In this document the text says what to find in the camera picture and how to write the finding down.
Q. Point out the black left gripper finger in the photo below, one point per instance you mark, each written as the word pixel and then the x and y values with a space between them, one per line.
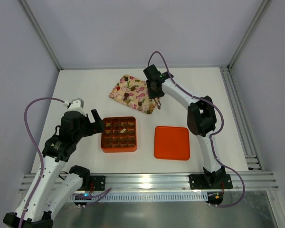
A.
pixel 99 126
pixel 96 116

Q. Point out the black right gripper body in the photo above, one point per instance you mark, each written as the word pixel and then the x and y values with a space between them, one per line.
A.
pixel 155 92

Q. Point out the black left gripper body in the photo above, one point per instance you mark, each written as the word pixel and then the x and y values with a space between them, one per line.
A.
pixel 92 125

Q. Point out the metal tongs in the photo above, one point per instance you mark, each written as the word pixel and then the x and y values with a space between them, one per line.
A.
pixel 158 103

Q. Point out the orange box lid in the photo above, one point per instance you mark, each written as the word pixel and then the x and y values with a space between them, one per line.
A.
pixel 172 143

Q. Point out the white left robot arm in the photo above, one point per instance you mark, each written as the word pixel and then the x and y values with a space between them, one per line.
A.
pixel 41 204

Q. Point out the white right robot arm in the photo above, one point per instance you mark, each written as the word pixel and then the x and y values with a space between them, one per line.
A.
pixel 201 121

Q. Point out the orange chocolate box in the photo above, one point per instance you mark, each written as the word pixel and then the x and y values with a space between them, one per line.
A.
pixel 112 141

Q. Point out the floral tray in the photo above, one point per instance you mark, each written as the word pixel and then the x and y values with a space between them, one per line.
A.
pixel 133 93

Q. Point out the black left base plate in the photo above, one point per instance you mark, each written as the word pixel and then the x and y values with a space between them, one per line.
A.
pixel 97 182

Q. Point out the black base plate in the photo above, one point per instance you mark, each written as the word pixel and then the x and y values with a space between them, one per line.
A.
pixel 97 182
pixel 201 182

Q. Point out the aluminium table rail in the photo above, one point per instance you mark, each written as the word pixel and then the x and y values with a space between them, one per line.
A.
pixel 251 180

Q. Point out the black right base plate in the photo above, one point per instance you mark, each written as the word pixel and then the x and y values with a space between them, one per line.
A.
pixel 201 182

